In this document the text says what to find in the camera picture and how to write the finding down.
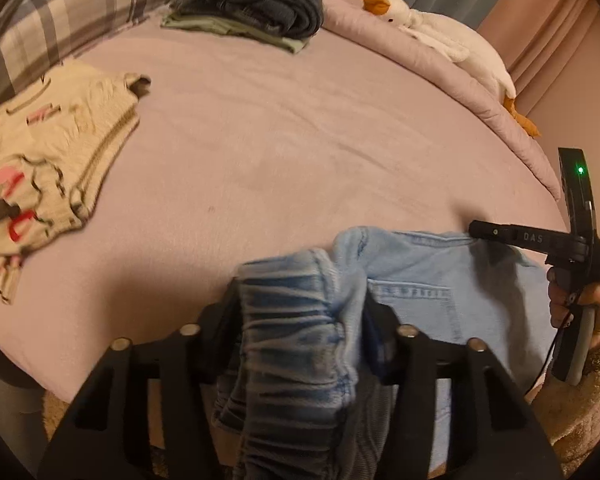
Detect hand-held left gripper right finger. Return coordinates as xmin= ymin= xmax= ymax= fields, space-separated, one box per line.
xmin=362 ymin=290 xmax=563 ymax=480

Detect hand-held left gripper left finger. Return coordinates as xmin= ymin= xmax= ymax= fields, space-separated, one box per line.
xmin=37 ymin=285 xmax=241 ymax=480

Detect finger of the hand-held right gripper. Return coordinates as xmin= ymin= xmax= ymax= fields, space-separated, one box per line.
xmin=468 ymin=220 xmax=588 ymax=262

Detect light blue denim pants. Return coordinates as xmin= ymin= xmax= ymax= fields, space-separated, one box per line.
xmin=212 ymin=226 xmax=556 ymax=480

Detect person's right forearm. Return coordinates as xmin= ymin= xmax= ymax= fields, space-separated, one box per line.
xmin=525 ymin=320 xmax=600 ymax=480

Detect pink curtain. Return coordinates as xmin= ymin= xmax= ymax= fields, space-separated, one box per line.
xmin=475 ymin=0 xmax=600 ymax=116

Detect pink bed sheet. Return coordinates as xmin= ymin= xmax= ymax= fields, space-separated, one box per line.
xmin=0 ymin=0 xmax=571 ymax=406

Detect pink quilt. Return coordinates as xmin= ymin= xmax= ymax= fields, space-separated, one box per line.
xmin=180 ymin=0 xmax=563 ymax=196

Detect white goose plush toy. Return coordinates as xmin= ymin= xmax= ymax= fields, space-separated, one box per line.
xmin=355 ymin=0 xmax=542 ymax=138

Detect cream printed sweater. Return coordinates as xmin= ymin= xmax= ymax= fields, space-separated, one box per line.
xmin=0 ymin=60 xmax=152 ymax=306

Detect green folded garment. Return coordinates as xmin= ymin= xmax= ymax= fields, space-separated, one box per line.
xmin=161 ymin=10 xmax=311 ymax=55

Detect plaid pillow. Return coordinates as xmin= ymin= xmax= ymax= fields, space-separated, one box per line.
xmin=0 ymin=0 xmax=201 ymax=113

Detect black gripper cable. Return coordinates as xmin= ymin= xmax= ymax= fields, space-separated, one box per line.
xmin=524 ymin=290 xmax=581 ymax=403

